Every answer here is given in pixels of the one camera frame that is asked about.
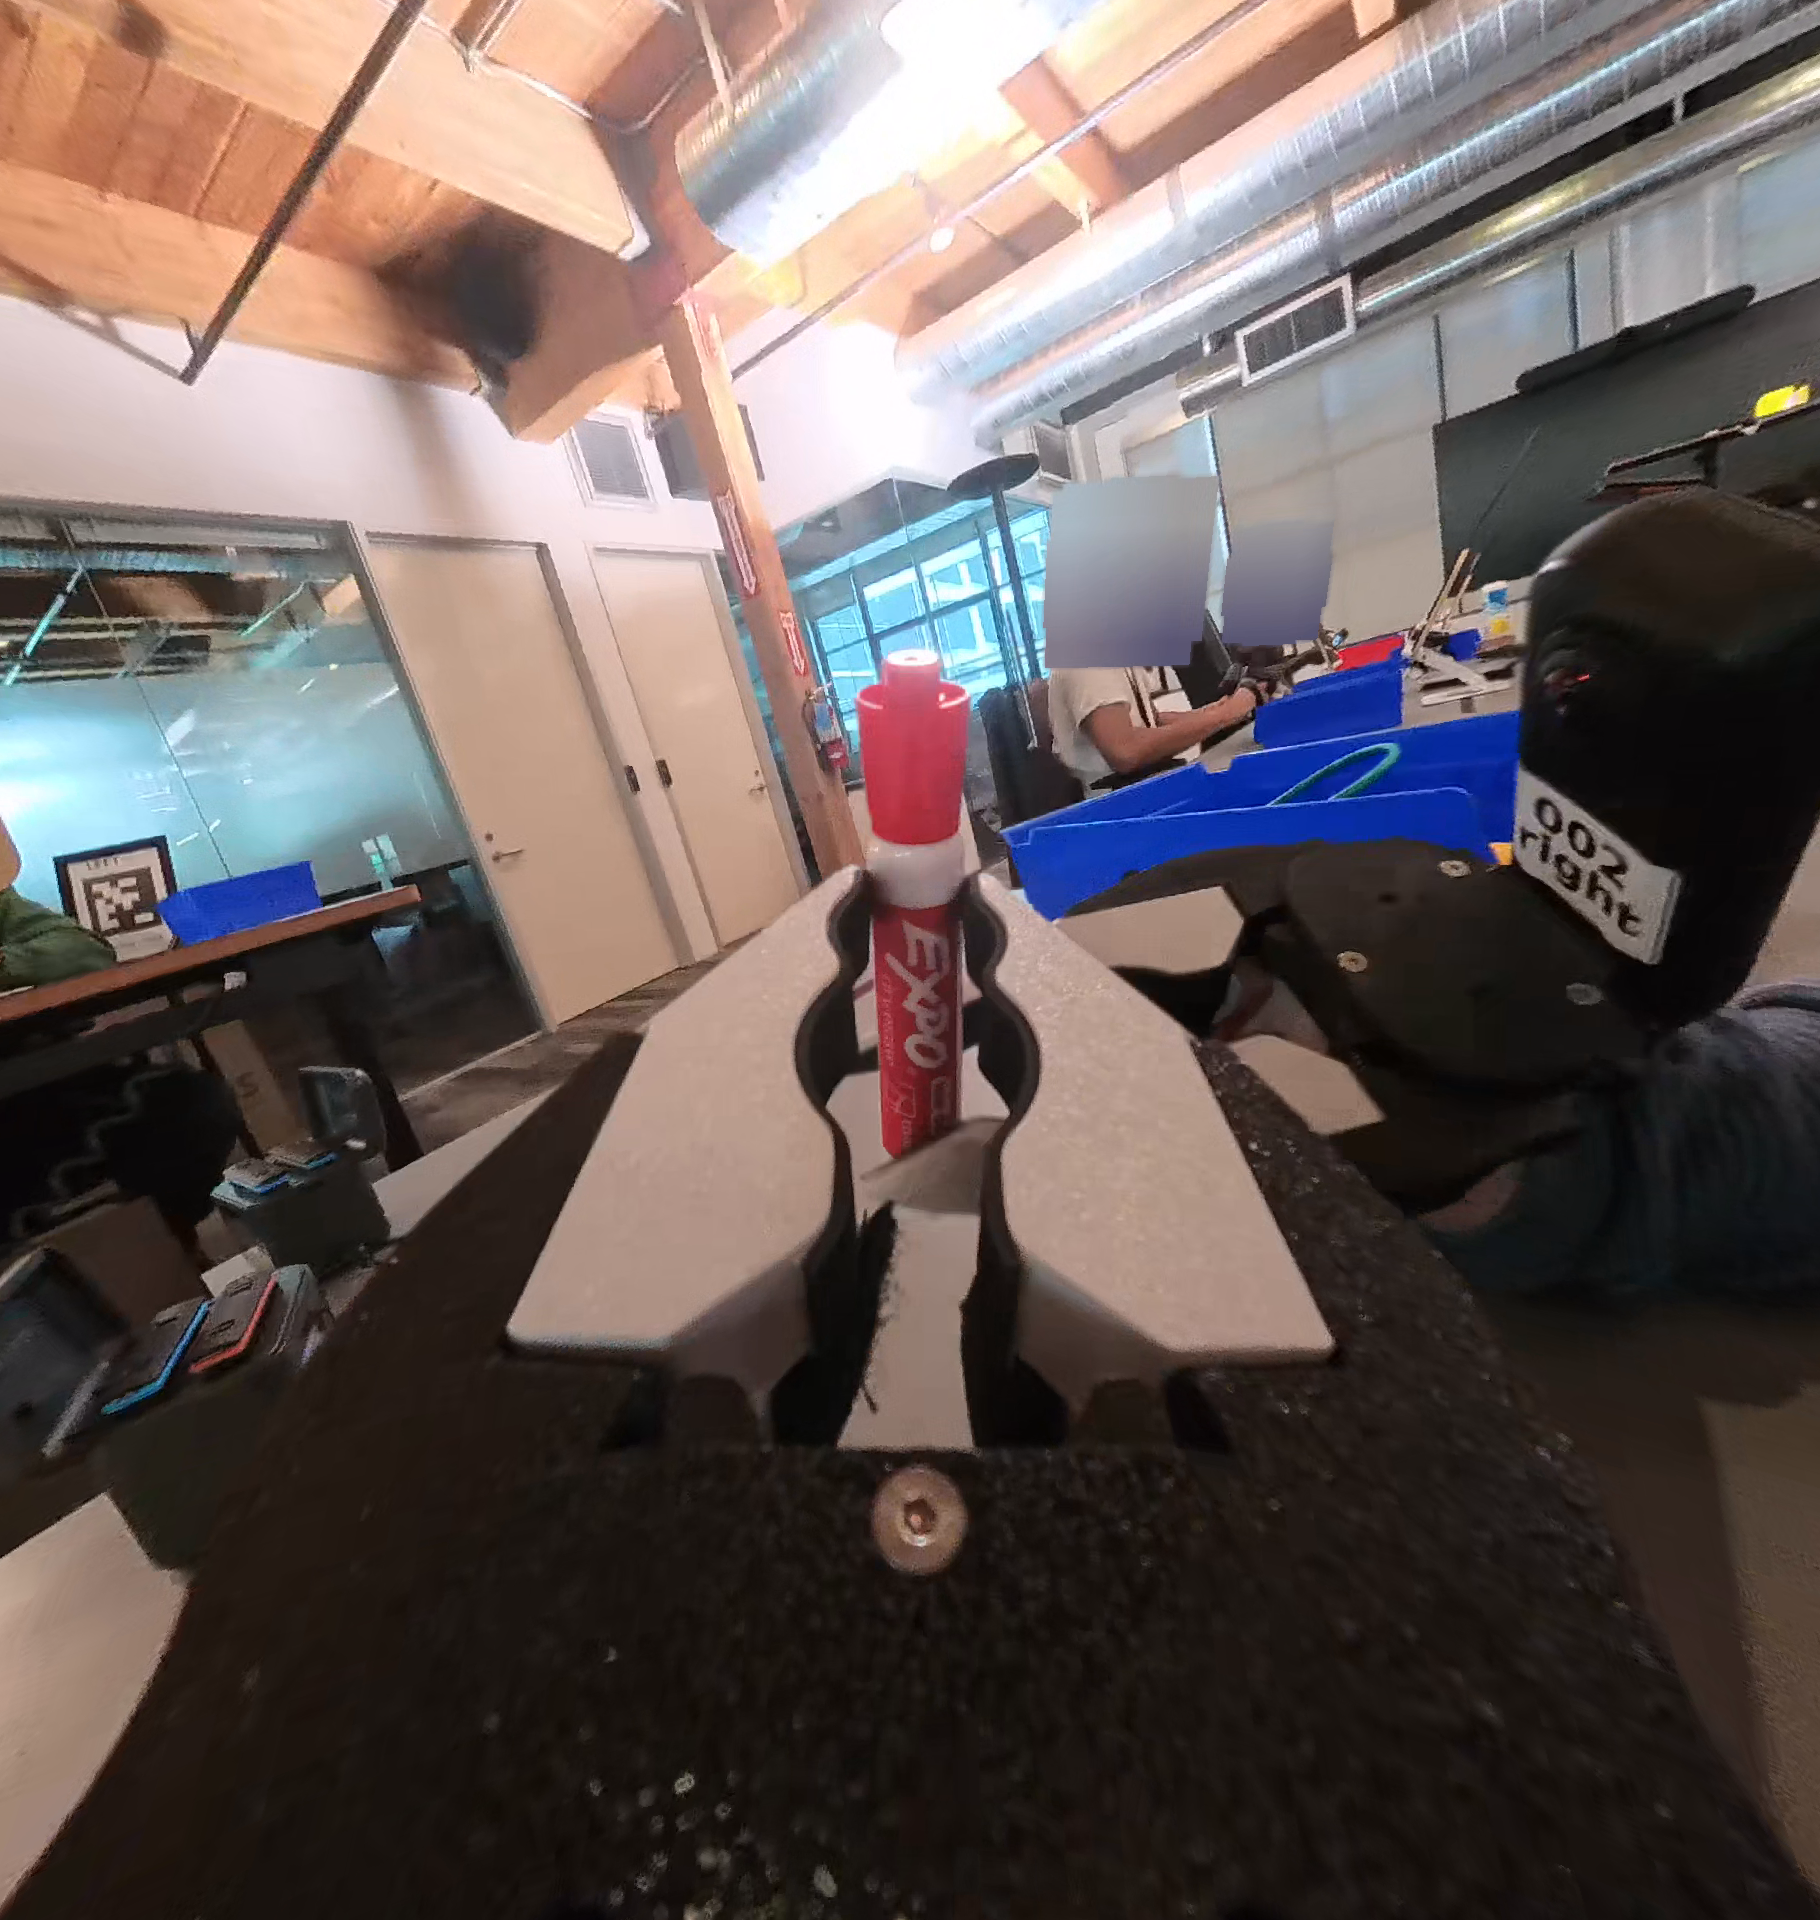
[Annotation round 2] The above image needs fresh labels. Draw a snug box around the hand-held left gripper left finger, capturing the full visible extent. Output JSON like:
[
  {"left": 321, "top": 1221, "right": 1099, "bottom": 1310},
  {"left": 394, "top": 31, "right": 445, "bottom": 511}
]
[{"left": 507, "top": 867, "right": 900, "bottom": 1442}]

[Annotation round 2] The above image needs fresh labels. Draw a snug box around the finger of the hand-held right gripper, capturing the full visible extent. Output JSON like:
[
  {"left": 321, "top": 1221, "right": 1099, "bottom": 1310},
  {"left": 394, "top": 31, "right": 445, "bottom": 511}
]
[
  {"left": 1061, "top": 844, "right": 1308, "bottom": 924},
  {"left": 857, "top": 1117, "right": 1005, "bottom": 1219}
]

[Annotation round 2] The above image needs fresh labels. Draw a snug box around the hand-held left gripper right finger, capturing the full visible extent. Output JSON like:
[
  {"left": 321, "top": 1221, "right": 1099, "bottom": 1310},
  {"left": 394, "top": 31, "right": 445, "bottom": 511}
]
[{"left": 958, "top": 871, "right": 1336, "bottom": 1444}]

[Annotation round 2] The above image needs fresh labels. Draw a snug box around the blue plastic bin with tag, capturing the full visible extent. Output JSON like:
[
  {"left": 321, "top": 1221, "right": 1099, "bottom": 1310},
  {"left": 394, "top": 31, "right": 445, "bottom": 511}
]
[{"left": 1000, "top": 713, "right": 1523, "bottom": 920}]

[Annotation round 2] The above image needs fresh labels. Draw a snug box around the green cable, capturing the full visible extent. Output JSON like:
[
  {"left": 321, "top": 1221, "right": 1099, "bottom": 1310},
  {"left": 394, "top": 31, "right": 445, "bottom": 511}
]
[{"left": 1270, "top": 743, "right": 1398, "bottom": 807}]

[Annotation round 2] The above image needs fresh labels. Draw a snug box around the red dry erase marker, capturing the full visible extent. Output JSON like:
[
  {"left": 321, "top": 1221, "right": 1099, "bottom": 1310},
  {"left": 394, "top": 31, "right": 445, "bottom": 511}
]
[{"left": 854, "top": 649, "right": 975, "bottom": 1159}]

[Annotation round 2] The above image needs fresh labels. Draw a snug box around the person's right forearm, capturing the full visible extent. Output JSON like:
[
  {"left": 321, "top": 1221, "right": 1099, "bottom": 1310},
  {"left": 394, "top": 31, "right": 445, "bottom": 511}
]
[{"left": 1427, "top": 975, "right": 1820, "bottom": 1299}]

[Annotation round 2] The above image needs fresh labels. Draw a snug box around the black office chair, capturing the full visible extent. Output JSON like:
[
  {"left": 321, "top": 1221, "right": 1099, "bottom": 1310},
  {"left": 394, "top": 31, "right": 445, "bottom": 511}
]
[{"left": 975, "top": 676, "right": 1085, "bottom": 863}]

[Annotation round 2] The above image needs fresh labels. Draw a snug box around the black battery charger case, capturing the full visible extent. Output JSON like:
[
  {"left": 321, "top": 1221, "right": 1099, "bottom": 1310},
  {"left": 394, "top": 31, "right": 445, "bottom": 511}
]
[
  {"left": 0, "top": 1245, "right": 333, "bottom": 1570},
  {"left": 211, "top": 1064, "right": 390, "bottom": 1277}
]

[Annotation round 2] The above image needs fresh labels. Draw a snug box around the cardboard box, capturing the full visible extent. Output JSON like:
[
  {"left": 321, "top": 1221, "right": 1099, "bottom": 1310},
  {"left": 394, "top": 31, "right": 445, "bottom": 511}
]
[{"left": 197, "top": 1020, "right": 274, "bottom": 1143}]

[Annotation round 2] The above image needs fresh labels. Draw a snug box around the white door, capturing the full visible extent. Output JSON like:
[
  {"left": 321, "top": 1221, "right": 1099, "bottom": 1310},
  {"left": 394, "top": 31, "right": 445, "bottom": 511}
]
[
  {"left": 587, "top": 546, "right": 807, "bottom": 950},
  {"left": 362, "top": 533, "right": 689, "bottom": 1025}
]

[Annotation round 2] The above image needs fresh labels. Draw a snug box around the black floor lamp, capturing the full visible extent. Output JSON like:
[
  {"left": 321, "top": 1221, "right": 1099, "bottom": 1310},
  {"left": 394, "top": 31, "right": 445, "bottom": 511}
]
[{"left": 943, "top": 455, "right": 1050, "bottom": 683}]

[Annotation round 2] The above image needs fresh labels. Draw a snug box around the dark blue storage bin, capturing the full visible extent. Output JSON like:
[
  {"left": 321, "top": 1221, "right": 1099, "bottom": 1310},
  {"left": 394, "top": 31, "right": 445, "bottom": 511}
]
[{"left": 157, "top": 859, "right": 324, "bottom": 948}]

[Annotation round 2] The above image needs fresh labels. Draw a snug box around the black wavy-back chair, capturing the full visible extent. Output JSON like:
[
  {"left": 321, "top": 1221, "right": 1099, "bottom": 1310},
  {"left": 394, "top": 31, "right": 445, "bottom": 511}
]
[{"left": 40, "top": 1064, "right": 243, "bottom": 1246}]

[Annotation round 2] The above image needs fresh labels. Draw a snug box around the long wooden-edged desk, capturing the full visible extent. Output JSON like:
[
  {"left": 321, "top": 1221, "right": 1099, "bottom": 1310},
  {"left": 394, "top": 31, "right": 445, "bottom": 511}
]
[{"left": 0, "top": 885, "right": 429, "bottom": 1172}]

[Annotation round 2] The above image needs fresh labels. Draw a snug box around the small framed marker sign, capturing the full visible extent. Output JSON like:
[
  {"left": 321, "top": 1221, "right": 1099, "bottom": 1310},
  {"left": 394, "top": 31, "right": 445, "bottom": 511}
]
[{"left": 52, "top": 833, "right": 181, "bottom": 954}]

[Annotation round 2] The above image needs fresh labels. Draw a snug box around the metal ceiling rod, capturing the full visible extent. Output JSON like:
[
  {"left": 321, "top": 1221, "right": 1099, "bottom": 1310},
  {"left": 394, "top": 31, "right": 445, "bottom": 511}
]
[{"left": 174, "top": 0, "right": 432, "bottom": 387}]

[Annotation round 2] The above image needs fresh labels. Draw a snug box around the black wall screen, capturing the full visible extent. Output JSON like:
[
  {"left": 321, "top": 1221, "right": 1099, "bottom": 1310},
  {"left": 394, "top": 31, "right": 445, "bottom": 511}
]
[{"left": 1431, "top": 285, "right": 1820, "bottom": 579}]

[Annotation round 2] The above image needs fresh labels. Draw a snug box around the wooden post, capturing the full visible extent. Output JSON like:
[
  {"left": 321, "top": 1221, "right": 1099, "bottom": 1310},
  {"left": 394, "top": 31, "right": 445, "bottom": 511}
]
[{"left": 659, "top": 291, "right": 869, "bottom": 874}]

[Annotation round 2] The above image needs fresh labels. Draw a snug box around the long silver ceiling duct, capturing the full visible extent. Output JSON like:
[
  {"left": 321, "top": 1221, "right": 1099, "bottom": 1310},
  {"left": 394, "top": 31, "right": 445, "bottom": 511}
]
[{"left": 970, "top": 60, "right": 1820, "bottom": 445}]

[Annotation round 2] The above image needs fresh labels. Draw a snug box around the duct vent grille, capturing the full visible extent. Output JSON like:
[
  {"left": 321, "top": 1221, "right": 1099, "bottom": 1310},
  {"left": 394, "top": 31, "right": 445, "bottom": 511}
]
[{"left": 1234, "top": 275, "right": 1356, "bottom": 384}]

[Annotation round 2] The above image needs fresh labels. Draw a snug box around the wide silver ceiling duct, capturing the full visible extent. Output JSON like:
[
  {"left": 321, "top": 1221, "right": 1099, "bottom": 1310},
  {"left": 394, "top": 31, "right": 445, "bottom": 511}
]
[{"left": 896, "top": 0, "right": 1820, "bottom": 376}]

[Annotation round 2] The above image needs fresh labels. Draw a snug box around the black wall speaker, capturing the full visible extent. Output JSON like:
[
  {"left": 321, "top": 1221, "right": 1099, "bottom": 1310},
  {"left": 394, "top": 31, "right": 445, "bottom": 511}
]
[{"left": 652, "top": 404, "right": 761, "bottom": 500}]

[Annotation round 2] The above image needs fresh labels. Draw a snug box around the wall vent grille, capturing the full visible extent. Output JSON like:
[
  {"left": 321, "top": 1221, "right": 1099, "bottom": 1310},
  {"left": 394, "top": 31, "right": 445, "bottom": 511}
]
[{"left": 564, "top": 416, "right": 655, "bottom": 506}]

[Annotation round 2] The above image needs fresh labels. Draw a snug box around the silver elbow air duct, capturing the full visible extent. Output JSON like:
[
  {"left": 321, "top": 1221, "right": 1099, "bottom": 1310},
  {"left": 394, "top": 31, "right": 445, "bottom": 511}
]
[{"left": 673, "top": 0, "right": 911, "bottom": 260}]

